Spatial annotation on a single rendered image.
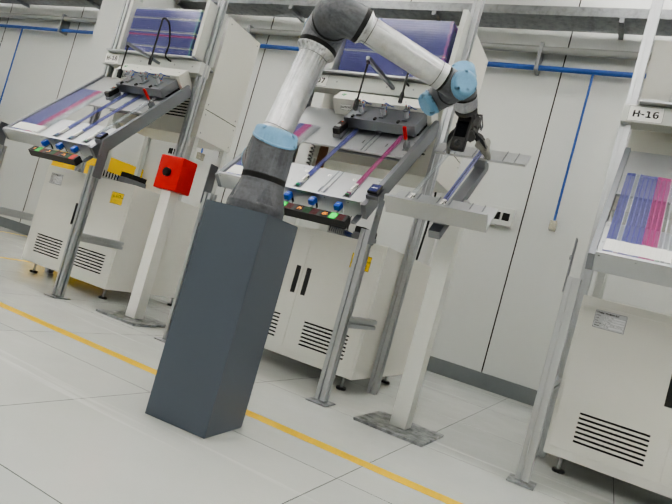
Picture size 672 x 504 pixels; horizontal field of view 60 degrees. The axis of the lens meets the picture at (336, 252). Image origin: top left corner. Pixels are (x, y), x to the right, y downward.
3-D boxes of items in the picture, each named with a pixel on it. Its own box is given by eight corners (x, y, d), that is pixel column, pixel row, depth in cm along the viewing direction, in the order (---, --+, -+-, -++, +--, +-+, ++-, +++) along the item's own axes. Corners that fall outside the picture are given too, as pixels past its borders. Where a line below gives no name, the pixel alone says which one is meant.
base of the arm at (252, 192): (265, 213, 139) (276, 174, 139) (214, 201, 145) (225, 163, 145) (291, 224, 153) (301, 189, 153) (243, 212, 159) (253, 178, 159)
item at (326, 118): (404, 168, 236) (404, 157, 233) (272, 145, 265) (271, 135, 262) (435, 132, 257) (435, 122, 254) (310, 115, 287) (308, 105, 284)
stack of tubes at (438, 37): (439, 79, 251) (455, 21, 252) (337, 70, 274) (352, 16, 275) (446, 91, 262) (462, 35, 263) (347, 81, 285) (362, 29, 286)
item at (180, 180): (132, 326, 251) (182, 154, 254) (95, 311, 262) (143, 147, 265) (170, 328, 273) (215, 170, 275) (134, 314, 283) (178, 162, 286)
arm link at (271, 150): (244, 167, 142) (259, 114, 142) (239, 172, 155) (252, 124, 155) (290, 181, 145) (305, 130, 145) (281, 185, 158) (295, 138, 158)
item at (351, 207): (361, 218, 211) (360, 202, 206) (221, 187, 240) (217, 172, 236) (363, 216, 211) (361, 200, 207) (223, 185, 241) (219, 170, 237)
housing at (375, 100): (431, 139, 255) (431, 109, 247) (336, 125, 277) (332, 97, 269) (438, 131, 261) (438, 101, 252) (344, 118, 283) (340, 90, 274)
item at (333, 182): (362, 211, 210) (361, 203, 208) (222, 180, 240) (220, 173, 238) (385, 185, 222) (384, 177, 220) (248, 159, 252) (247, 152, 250)
